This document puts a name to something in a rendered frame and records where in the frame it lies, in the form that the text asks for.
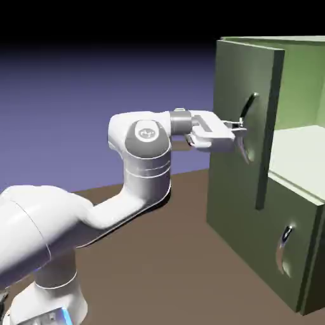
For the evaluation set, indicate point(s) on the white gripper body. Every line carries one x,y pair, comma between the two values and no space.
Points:
218,137

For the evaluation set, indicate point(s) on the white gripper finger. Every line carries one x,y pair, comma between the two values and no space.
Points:
233,123
240,130

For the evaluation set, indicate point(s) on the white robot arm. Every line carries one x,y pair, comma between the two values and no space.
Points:
142,162

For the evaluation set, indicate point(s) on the green cabinet door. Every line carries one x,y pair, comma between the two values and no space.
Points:
236,76
248,241

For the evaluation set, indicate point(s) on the green cabinet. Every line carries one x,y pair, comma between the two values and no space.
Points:
299,76

